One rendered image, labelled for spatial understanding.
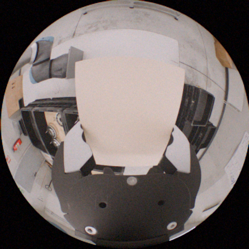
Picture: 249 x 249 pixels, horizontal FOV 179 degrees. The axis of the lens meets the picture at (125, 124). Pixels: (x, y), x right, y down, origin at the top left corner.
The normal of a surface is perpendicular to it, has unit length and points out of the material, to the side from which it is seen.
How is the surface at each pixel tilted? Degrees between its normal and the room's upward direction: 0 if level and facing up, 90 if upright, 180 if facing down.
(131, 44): 0
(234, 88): 90
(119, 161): 0
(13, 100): 79
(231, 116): 90
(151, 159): 0
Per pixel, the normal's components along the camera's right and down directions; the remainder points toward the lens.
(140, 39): 0.00, 0.50
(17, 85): 0.96, 0.19
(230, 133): -1.00, -0.04
